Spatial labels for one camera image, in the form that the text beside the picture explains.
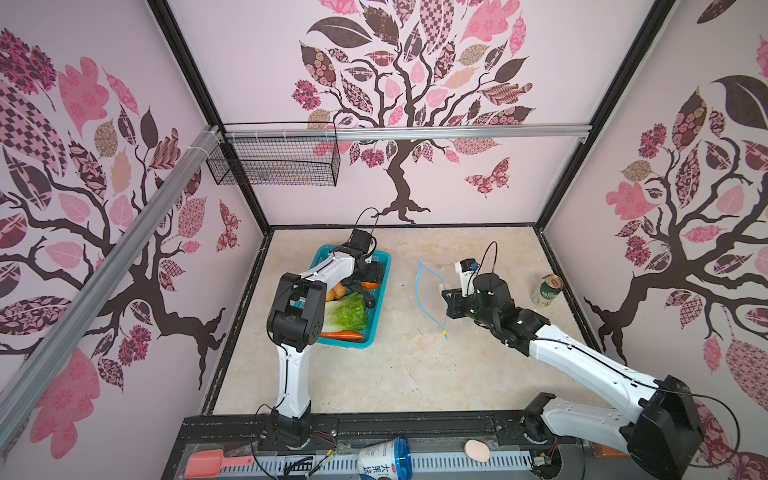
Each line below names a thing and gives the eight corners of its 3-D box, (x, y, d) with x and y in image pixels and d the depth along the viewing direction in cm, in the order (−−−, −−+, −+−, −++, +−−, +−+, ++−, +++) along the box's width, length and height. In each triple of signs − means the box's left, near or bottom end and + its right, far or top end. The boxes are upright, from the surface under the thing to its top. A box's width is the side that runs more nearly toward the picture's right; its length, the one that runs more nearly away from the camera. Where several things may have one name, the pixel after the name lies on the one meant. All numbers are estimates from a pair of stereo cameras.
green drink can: (533, 307, 98) (546, 290, 90) (528, 292, 102) (539, 274, 94) (551, 307, 98) (565, 290, 90) (545, 292, 102) (558, 274, 94)
